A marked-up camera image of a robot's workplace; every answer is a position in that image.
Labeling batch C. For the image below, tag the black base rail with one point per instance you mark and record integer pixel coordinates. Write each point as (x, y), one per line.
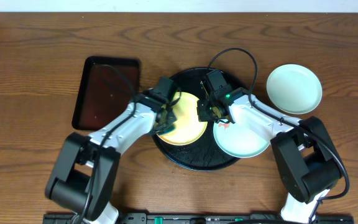
(142, 218)

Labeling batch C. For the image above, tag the black rectangular tray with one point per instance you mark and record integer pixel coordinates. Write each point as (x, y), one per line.
(104, 91)

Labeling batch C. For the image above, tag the black round tray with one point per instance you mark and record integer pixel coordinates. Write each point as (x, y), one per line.
(203, 154)

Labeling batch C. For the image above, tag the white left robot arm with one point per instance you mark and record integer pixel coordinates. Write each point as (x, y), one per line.
(83, 176)

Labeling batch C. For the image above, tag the light green plate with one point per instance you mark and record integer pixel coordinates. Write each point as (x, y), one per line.
(294, 89)
(238, 140)

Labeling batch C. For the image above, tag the green yellow sponge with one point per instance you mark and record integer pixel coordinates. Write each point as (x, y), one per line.
(167, 129)

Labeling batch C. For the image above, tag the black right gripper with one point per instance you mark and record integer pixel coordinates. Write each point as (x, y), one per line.
(203, 116)

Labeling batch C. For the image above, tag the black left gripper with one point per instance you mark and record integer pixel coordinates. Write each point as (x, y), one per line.
(166, 121)

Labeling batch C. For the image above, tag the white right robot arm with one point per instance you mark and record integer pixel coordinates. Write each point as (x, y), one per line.
(307, 161)

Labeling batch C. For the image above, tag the yellow plate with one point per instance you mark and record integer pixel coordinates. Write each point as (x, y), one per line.
(187, 128)

